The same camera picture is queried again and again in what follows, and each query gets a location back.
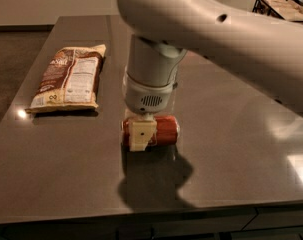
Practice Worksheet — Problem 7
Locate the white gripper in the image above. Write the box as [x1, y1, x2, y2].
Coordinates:
[123, 35, 186, 152]

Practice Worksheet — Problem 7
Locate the orange coke can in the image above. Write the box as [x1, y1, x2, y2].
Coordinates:
[122, 115, 180, 150]

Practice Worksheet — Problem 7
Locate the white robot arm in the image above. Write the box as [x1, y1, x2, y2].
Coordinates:
[117, 0, 303, 151]

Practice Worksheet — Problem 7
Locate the brown white chip bag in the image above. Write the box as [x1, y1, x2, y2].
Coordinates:
[26, 44, 106, 113]

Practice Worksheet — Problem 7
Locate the black wire napkin basket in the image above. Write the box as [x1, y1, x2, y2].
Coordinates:
[252, 0, 303, 24]

